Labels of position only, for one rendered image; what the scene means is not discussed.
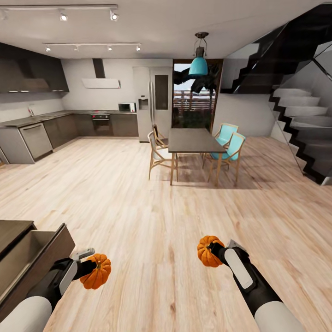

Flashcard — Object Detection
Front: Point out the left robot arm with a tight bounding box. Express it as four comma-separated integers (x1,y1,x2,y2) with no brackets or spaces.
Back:
0,248,97,332

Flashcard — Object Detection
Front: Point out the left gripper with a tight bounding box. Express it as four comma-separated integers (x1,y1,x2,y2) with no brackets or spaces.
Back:
74,260,97,280

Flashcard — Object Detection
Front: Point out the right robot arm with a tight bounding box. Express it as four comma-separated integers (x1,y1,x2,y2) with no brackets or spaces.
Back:
209,239,308,332

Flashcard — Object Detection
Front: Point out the pumpkin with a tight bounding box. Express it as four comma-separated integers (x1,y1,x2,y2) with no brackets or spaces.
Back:
197,236,224,268
80,253,111,290

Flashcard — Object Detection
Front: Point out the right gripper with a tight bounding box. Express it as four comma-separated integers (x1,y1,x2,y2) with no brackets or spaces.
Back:
209,242,227,264

